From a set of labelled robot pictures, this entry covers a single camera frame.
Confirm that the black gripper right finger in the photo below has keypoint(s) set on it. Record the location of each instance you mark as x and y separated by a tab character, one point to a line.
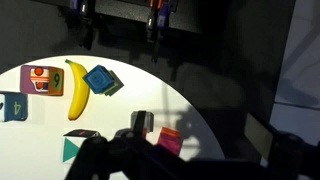
259	136

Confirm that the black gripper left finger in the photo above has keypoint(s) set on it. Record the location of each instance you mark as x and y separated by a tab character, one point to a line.
139	124

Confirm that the white soft cube teal triangle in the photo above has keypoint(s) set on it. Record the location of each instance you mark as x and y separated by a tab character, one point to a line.
72	142

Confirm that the grey plastic block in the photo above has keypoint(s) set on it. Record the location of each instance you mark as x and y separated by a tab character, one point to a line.
149	121

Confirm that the magenta orange stacked block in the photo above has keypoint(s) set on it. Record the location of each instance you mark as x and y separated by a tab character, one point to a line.
171	140

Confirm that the lime green block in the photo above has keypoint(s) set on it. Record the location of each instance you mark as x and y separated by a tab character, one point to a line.
117	85

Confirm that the blue plastic block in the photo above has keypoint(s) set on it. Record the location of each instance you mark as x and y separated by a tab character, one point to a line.
98	79

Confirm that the yellow banana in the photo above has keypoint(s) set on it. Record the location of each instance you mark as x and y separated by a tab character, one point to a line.
81	91

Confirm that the white round table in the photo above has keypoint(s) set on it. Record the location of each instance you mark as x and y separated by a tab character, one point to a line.
32	149

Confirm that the purple orange clamp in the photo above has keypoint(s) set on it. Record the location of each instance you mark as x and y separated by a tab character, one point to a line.
158	18

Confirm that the purple orange soft cube six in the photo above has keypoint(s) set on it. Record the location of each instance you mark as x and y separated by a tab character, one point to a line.
41	80

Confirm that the black perforated breadboard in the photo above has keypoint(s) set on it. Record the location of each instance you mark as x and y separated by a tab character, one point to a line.
184	17

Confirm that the blue white soft cube four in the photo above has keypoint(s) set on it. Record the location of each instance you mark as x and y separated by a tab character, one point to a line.
13	106

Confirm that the purple black clamp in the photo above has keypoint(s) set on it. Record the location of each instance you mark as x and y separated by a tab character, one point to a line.
80	21

